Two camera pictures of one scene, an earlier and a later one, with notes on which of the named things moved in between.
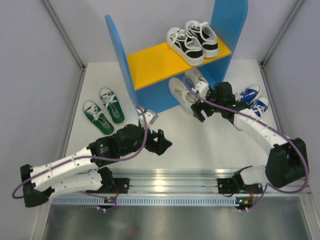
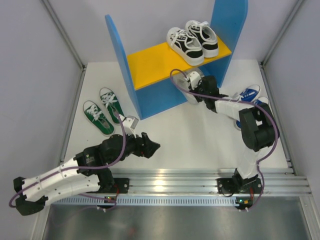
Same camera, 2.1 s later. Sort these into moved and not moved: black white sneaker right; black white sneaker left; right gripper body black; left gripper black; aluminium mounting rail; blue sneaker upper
Moved: right gripper body black; left gripper black
Not moved: black white sneaker left; blue sneaker upper; black white sneaker right; aluminium mounting rail
